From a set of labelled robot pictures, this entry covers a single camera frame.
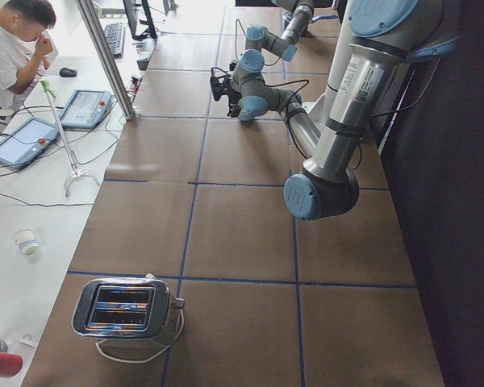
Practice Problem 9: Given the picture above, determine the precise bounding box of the teach pendant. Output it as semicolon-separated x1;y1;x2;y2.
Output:
59;89;112;131
0;117;59;169

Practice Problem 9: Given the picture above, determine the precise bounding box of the teach pendant far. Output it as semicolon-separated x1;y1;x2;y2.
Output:
59;89;112;131

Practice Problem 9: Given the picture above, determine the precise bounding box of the seated person white shirt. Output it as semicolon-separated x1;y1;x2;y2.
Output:
0;1;56;110

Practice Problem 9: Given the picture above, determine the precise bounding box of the reacher grabber tool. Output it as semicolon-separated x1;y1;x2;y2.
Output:
40;81;100;198

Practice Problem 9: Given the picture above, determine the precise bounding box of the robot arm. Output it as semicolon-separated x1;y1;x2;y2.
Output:
211;1;461;220
240;1;340;66

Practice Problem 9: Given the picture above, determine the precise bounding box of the teach pendant near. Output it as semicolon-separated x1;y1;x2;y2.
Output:
0;117;59;169

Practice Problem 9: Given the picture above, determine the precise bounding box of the black computer mouse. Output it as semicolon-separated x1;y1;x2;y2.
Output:
59;67;77;78

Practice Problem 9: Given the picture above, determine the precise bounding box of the white appliance box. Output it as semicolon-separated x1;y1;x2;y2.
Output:
72;275;185;348

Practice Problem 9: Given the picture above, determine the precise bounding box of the aluminium frame post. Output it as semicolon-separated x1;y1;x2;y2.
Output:
76;0;136;121

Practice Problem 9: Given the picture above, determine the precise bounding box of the paper cup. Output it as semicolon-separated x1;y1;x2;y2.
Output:
12;229;40;256

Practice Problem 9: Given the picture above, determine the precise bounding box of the black keyboard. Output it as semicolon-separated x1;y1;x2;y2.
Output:
103;23;125;58

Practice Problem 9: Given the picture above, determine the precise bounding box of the black monitor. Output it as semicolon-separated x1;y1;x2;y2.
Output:
123;0;157;41

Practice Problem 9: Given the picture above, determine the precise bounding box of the red bottle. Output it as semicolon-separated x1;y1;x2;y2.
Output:
0;352;23;378

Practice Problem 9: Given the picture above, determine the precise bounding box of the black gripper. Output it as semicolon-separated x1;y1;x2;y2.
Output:
225;80;242;118

